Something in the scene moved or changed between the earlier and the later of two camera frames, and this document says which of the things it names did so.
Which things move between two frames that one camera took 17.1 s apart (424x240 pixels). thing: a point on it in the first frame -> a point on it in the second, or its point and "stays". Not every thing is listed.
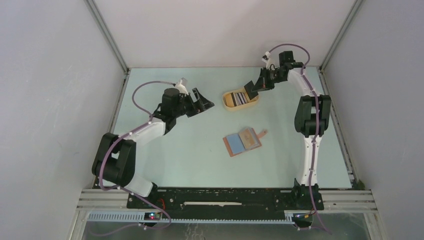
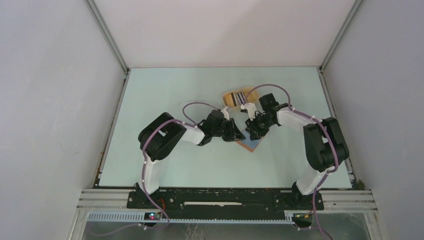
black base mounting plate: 229,200 stays
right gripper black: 264,82 -> 256,133
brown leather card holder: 234,145 -> 247,143
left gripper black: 203,104 -> 234,134
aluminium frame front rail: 333,201 stays
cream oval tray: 237,99 stays
